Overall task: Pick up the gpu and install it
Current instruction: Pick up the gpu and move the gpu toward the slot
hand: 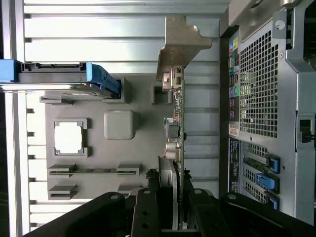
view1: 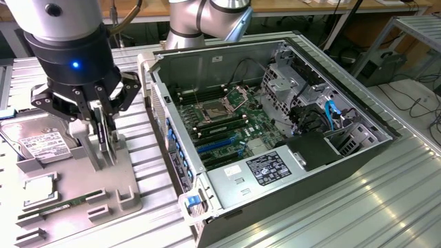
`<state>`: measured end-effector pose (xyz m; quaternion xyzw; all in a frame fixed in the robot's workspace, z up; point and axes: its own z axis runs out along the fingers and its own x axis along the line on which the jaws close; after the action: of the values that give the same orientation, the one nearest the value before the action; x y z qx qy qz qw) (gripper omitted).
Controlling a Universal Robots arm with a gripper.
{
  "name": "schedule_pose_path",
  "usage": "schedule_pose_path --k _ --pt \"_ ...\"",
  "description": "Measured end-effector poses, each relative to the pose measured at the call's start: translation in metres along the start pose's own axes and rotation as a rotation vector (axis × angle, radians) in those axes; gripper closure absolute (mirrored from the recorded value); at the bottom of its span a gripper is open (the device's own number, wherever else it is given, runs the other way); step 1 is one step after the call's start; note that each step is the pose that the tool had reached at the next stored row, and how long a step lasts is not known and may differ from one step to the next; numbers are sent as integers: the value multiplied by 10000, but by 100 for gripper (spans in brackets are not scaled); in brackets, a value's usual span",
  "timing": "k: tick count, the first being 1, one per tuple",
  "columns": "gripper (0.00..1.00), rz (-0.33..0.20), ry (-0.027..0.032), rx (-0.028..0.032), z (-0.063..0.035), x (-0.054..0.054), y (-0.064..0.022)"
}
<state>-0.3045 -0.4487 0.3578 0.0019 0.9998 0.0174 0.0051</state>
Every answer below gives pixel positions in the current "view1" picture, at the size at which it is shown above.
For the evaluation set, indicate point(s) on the metal disk bay cage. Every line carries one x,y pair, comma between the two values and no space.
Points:
279,87

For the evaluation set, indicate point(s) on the wooden desk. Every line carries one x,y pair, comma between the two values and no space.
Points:
344,6

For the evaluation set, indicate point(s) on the CPU chip with silver lid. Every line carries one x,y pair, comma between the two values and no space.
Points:
39,191

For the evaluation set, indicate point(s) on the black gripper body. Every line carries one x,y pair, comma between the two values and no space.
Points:
77,56

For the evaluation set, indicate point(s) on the black plastic air shroud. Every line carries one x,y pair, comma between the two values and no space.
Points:
314,151

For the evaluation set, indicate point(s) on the hard disk with white label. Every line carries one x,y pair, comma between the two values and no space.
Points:
35,139

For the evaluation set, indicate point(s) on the grey parts rack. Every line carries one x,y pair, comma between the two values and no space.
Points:
90,188

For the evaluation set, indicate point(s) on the metal socket cover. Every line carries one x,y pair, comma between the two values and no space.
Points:
238,96

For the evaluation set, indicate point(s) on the aluminium frame table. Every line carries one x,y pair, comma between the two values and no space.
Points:
420,28

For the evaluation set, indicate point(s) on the CPU socket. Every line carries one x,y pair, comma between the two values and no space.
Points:
215,111

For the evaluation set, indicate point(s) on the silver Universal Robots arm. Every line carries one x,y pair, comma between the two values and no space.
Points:
62,20

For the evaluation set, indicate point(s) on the green motherboard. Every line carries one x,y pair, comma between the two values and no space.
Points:
251,129

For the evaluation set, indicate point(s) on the blue case latch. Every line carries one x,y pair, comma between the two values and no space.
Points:
192,202

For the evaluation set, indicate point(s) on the green RAM stick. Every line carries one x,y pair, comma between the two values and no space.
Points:
51,208

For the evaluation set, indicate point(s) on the open black PC case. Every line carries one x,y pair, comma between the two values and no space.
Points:
262,222

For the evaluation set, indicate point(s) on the black box on floor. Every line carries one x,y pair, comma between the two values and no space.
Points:
380,68

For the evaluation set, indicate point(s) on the installed RAM stick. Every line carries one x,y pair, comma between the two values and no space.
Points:
224,127

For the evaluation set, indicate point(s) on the grey power supply with label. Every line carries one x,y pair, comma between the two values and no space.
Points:
242,180

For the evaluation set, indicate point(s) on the thin metal locking lever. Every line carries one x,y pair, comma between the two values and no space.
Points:
198,99

